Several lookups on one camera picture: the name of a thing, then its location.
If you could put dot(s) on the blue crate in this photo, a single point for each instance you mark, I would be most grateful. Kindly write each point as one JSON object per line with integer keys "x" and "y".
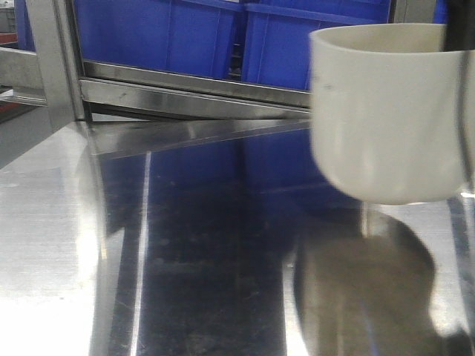
{"x": 276, "y": 48}
{"x": 193, "y": 37}

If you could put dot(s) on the blue crate left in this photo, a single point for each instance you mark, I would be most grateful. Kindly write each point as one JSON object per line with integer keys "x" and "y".
{"x": 193, "y": 37}

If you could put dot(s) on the steel shelf frame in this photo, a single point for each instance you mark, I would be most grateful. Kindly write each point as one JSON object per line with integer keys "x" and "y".
{"x": 47, "y": 69}

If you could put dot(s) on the blue crate middle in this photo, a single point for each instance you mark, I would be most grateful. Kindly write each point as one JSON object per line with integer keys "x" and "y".
{"x": 276, "y": 48}

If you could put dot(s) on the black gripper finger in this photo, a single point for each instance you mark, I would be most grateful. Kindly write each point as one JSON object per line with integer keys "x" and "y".
{"x": 455, "y": 24}

